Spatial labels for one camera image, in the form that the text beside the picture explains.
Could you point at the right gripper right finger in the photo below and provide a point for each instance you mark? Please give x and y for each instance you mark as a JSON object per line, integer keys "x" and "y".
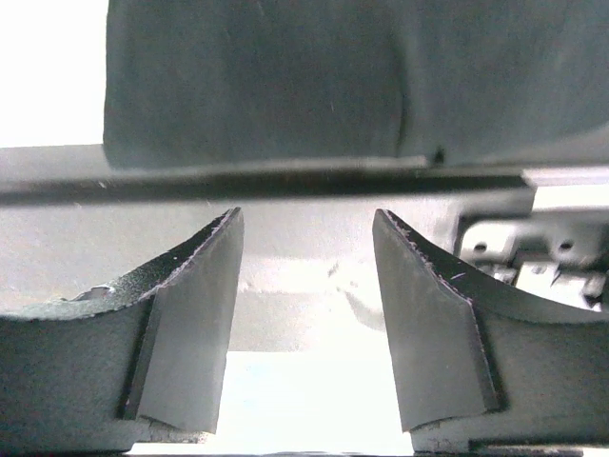
{"x": 478, "y": 363}

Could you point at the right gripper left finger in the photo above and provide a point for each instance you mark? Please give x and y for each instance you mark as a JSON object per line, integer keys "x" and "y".
{"x": 139, "y": 359}

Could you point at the black t shirt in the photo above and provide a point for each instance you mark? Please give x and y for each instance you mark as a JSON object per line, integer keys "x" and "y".
{"x": 463, "y": 82}

